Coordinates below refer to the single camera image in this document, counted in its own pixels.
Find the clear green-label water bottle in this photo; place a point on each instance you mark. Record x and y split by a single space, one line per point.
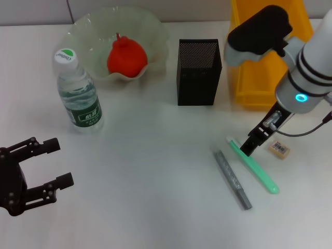
80 103

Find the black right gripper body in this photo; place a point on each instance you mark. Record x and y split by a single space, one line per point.
269 124

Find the grey marker pen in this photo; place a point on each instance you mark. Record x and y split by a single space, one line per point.
230 176

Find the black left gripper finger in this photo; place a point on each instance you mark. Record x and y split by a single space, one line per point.
64 181
52 145

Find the black mesh pen holder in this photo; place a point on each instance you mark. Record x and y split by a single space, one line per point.
198 83

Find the mint green pen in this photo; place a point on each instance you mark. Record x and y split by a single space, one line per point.
256 168

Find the translucent wavy fruit bowl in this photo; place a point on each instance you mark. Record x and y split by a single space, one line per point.
90 31

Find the beige barcode eraser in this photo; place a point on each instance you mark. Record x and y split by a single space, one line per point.
278 149

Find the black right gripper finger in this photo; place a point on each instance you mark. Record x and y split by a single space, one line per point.
250 147

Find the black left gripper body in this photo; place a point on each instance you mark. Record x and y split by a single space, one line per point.
11 181

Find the yellow plastic bin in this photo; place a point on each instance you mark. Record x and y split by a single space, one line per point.
256 83

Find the orange-red toy fruit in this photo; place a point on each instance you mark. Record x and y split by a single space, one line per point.
127 58

